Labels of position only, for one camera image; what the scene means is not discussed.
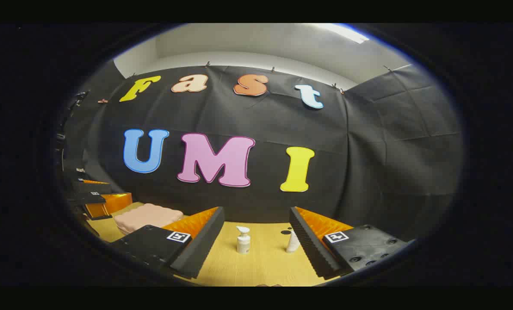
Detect white pump bottle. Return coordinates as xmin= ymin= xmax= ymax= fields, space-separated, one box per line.
xmin=236 ymin=226 xmax=251 ymax=254

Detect black backdrop cloth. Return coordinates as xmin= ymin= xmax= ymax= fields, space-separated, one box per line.
xmin=61 ymin=60 xmax=464 ymax=242

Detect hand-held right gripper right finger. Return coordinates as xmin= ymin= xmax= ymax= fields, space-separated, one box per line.
xmin=288 ymin=206 xmax=412 ymax=279

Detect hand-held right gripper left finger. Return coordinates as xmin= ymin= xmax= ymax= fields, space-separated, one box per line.
xmin=109 ymin=206 xmax=226 ymax=279

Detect white squeeze tube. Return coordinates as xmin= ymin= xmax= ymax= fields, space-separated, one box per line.
xmin=286 ymin=230 xmax=301 ymax=254

